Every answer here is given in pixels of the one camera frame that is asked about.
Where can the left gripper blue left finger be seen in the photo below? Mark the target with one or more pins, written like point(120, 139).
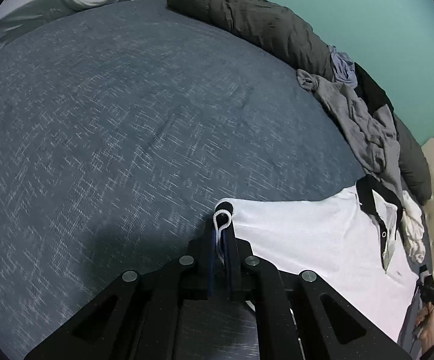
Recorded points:
point(136, 316)

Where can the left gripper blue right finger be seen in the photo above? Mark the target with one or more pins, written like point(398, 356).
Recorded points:
point(300, 316)

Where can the white long sleeve garment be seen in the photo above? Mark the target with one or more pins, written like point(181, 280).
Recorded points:
point(413, 229)

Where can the white polo shirt black collar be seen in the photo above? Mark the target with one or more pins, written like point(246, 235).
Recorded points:
point(353, 240)

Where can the person right hand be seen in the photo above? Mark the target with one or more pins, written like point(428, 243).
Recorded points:
point(425, 326)

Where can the grey sweatshirt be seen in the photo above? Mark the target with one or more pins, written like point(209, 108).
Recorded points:
point(371, 136)

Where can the blue-grey bed sheet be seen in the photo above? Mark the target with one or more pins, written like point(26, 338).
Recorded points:
point(120, 129)

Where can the black garment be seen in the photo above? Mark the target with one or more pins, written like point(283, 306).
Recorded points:
point(370, 92)

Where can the blue-purple crumpled garment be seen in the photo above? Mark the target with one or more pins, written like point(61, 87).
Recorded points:
point(343, 67)

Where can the dark grey rolled duvet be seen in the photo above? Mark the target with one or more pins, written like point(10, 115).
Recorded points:
point(285, 35)

